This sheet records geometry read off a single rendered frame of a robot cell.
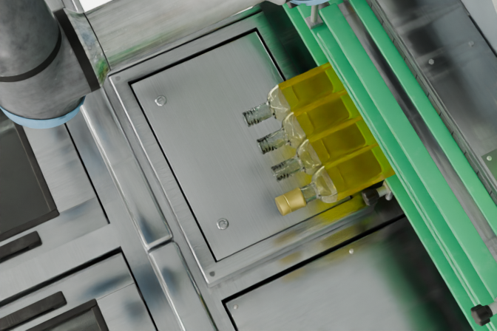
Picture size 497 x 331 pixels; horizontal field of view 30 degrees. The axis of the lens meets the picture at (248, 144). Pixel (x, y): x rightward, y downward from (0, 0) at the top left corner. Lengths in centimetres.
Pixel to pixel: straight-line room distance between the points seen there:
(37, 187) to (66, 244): 14
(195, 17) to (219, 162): 55
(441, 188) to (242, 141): 46
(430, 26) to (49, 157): 77
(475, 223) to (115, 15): 63
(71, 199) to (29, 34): 71
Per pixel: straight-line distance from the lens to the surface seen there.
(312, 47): 175
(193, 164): 175
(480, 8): 156
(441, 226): 152
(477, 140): 149
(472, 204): 147
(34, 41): 114
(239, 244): 169
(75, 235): 177
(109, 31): 122
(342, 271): 171
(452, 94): 152
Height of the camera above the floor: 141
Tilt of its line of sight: 9 degrees down
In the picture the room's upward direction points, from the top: 114 degrees counter-clockwise
